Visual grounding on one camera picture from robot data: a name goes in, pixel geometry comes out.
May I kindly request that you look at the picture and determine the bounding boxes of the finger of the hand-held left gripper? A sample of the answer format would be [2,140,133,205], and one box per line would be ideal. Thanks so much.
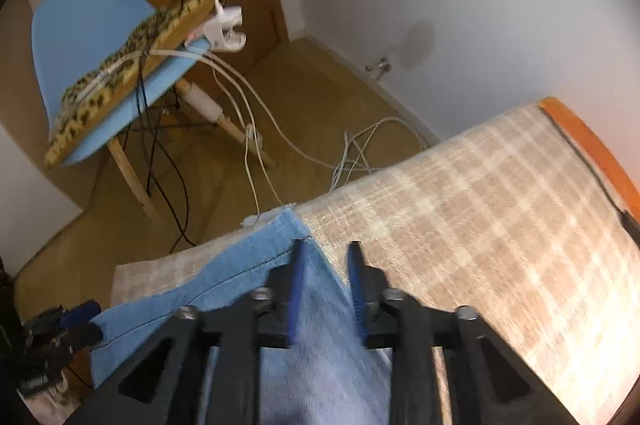
[60,300,101,328]
[64,325,104,348]

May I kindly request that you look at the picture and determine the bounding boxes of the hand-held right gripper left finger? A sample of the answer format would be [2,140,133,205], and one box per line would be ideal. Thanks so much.
[62,239,313,425]

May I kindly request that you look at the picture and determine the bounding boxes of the white cable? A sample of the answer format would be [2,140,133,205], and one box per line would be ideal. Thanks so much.
[210,55,283,216]
[150,47,432,194]

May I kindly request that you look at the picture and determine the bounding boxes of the white cylinder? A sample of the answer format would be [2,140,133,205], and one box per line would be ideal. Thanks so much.
[181,80,223,122]

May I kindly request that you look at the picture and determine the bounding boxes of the leopard print cushion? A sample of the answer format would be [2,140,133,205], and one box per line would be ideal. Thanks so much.
[44,0,217,168]

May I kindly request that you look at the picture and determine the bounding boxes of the blue plastic chair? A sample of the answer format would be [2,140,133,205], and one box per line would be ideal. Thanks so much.
[31,0,277,223]

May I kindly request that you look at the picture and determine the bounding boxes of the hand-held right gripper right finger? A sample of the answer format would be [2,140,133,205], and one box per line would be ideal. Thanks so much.
[346,241,581,425]

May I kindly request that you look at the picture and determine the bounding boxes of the blue denim pants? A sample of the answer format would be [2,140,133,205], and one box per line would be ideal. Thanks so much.
[90,207,401,425]

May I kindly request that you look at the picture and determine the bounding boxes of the black cable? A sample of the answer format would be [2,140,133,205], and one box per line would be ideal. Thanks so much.
[122,50,197,253]

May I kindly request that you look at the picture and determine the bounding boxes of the orange bed sheet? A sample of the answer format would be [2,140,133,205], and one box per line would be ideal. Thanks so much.
[537,96,640,231]

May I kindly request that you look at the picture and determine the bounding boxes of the beige plaid blanket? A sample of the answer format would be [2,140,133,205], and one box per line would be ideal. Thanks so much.
[110,102,640,425]

